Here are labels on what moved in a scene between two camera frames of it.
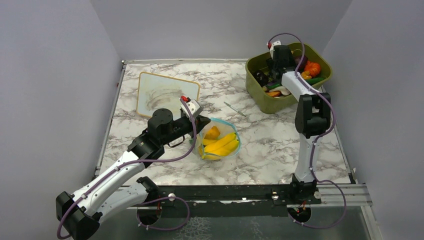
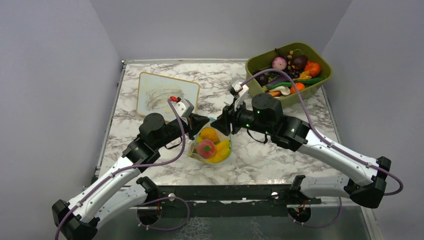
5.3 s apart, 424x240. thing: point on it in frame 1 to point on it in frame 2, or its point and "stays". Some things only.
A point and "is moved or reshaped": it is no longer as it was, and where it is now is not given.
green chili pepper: (271, 85) stays
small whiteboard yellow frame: (156, 91) stays
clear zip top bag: (219, 139) is moved or reshaped
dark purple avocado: (303, 63) stays
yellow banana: (216, 144) to (223, 149)
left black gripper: (201, 121) stays
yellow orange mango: (213, 133) stays
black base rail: (231, 200) stays
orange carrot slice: (274, 94) stays
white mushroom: (283, 90) stays
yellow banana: (219, 144) to (222, 150)
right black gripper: (291, 63) to (229, 116)
